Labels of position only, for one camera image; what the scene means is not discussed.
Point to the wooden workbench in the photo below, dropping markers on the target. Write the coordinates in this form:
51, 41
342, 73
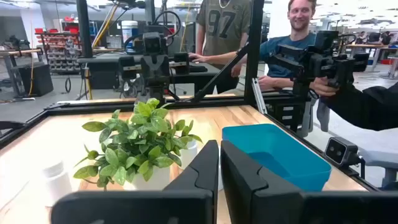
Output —
18, 52

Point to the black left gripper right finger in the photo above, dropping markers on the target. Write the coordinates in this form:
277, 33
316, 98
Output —
264, 205

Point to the black desk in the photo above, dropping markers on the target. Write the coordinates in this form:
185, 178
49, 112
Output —
105, 62

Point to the white container with blue label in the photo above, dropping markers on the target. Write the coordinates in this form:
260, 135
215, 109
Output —
129, 31

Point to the black pole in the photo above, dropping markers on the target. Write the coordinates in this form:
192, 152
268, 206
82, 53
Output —
84, 28

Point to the person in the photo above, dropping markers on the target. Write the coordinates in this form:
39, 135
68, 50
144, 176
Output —
280, 53
224, 28
367, 105

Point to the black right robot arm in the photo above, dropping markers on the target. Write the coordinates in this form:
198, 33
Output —
154, 95

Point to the silver aluminium bar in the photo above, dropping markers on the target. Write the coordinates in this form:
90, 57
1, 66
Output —
258, 96

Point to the black drawer unit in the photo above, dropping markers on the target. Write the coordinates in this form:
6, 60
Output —
275, 109

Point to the green plant in white pot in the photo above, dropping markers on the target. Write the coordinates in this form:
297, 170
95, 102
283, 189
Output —
140, 140

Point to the black aluminium table frame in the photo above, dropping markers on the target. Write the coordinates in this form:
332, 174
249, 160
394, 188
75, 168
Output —
254, 46

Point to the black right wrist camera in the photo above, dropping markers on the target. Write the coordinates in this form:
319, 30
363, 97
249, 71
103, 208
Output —
154, 43

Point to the parts bin rack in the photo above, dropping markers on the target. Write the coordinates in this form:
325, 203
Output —
62, 53

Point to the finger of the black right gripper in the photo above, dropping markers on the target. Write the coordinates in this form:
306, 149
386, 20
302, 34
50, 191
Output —
162, 71
147, 71

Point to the black box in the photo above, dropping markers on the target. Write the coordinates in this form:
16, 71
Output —
34, 79

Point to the black table-level camera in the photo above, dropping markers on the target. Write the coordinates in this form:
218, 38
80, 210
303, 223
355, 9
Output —
337, 151

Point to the yellow slanted pole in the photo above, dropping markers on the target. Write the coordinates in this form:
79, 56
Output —
103, 28

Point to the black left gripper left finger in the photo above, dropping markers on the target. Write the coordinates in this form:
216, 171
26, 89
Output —
186, 205

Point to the wooden table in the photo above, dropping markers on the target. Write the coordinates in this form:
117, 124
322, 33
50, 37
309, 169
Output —
367, 46

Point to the teal plastic basket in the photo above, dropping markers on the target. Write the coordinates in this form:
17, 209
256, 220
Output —
280, 155

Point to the black keyboard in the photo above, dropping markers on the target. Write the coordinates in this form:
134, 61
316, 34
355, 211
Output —
198, 68

